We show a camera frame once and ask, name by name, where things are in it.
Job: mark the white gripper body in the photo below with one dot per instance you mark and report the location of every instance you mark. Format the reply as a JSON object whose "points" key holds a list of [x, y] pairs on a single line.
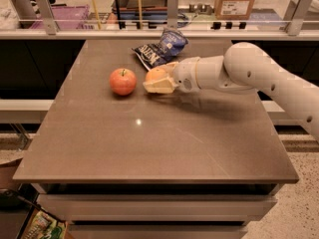
{"points": [[185, 73]]}

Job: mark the metal railing post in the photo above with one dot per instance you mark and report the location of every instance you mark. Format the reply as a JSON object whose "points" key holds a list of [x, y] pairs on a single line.
{"points": [[47, 17], [172, 13], [294, 27]]}

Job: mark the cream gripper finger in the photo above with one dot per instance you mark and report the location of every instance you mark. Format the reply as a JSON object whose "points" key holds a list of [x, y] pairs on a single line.
{"points": [[169, 67], [164, 85]]}

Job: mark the red apple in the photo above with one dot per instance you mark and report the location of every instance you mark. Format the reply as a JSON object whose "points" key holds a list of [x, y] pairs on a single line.
{"points": [[122, 81]]}

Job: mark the blue chip bag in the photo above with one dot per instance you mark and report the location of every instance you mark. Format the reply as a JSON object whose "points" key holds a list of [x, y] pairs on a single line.
{"points": [[170, 44]]}

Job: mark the brown cardboard box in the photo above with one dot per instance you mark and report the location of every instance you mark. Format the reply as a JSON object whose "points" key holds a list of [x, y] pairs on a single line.
{"points": [[233, 9]]}

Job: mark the colourful snack box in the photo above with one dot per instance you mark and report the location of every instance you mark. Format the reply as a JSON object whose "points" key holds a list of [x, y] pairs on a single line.
{"points": [[42, 226]]}

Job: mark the orange fruit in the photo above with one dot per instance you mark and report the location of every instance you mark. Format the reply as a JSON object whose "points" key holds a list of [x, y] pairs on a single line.
{"points": [[155, 74]]}

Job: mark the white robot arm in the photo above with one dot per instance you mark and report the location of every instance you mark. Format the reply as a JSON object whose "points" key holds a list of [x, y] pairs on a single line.
{"points": [[242, 69]]}

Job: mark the purple plastic crate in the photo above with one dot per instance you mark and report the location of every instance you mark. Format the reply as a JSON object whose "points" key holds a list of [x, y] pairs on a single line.
{"points": [[65, 18]]}

